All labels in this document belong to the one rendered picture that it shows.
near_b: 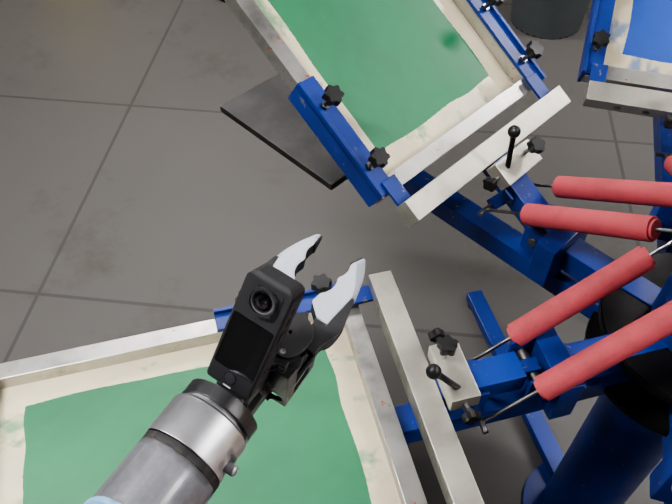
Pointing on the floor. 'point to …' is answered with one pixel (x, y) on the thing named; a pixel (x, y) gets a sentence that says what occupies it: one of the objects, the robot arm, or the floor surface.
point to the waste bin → (548, 17)
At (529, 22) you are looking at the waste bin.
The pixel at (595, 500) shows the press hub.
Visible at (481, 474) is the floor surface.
